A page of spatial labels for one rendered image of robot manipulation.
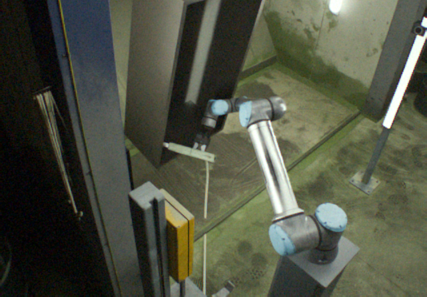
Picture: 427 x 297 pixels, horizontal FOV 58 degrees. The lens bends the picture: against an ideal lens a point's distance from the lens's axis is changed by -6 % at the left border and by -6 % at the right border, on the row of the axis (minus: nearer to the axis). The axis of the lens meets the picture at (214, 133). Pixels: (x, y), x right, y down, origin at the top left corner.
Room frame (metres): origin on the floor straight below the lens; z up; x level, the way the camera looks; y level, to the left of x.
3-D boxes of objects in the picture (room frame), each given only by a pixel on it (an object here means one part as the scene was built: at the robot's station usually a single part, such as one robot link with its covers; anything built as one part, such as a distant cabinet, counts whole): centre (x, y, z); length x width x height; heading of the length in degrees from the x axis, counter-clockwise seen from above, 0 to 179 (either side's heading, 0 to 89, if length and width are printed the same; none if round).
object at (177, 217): (0.60, 0.10, 1.42); 0.12 x 0.06 x 0.26; 46
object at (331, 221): (1.12, -0.54, 0.83); 0.17 x 0.15 x 0.18; 112
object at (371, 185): (2.21, -1.23, 0.01); 0.20 x 0.20 x 0.01; 46
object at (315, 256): (1.13, -0.55, 0.69); 0.19 x 0.19 x 0.10
